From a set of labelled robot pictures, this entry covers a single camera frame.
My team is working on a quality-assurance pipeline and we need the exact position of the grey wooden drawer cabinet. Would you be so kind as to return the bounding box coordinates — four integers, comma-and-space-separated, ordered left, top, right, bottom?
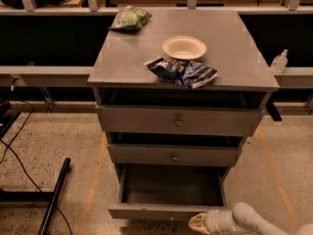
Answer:
88, 8, 279, 178

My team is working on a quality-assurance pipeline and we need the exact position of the white paper bowl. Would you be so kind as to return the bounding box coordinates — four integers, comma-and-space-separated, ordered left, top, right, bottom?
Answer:
162, 36, 206, 60

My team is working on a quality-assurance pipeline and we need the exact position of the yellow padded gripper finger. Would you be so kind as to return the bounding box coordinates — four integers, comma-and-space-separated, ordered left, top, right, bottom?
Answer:
188, 212, 207, 234

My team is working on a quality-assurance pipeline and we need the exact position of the grey top drawer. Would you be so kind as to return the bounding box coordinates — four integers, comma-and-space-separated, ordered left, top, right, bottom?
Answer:
96, 105, 262, 136

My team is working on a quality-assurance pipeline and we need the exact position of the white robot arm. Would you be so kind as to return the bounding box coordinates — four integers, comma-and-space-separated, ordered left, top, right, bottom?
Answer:
189, 203, 289, 235

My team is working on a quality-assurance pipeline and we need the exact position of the grey middle drawer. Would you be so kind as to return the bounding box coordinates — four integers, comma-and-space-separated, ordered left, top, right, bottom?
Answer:
108, 144, 242, 166

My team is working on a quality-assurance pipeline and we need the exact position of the blue chip bag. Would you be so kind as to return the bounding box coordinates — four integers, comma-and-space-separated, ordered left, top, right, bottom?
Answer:
145, 58, 218, 89

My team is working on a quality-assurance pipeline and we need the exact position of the grey drawer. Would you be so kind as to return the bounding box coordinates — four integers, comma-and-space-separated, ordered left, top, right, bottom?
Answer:
108, 144, 242, 166
96, 105, 262, 136
109, 164, 225, 221

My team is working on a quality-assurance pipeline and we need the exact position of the grey bottom drawer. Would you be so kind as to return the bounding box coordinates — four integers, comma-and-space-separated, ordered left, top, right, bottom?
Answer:
109, 164, 225, 221

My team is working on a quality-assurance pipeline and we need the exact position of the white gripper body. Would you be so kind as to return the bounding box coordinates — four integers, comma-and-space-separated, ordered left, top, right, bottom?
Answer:
204, 211, 233, 235

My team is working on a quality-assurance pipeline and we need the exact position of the black stand leg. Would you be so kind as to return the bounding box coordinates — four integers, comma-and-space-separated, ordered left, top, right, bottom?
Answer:
0, 158, 70, 235

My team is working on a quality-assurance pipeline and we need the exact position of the green chip bag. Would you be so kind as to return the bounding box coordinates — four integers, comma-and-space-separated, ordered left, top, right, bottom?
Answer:
112, 6, 152, 31

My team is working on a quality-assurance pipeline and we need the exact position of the black floor cable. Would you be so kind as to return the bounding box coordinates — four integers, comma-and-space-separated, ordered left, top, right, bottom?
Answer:
0, 100, 74, 235

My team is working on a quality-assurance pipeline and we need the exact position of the grey metal rail frame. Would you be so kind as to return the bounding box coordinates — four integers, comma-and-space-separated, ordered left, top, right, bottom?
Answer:
0, 0, 313, 90

